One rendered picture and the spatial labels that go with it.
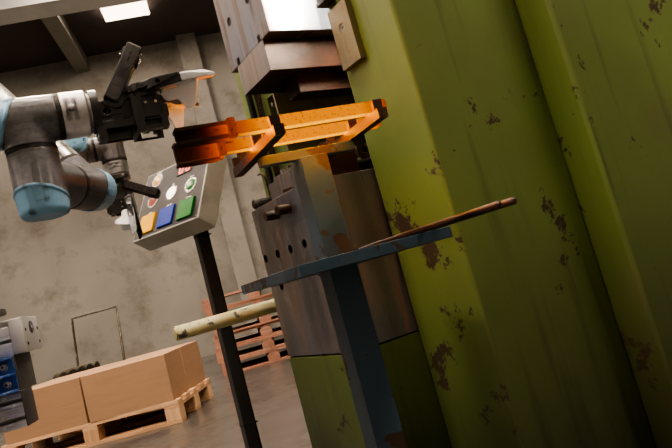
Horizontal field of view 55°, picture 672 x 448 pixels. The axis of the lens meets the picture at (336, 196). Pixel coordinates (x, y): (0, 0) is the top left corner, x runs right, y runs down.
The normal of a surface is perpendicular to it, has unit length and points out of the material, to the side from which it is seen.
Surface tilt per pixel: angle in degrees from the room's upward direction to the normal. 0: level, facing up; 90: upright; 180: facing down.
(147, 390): 90
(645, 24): 90
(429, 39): 90
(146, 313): 90
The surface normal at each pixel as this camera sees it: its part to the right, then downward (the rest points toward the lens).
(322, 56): 0.49, -0.24
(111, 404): -0.02, -0.11
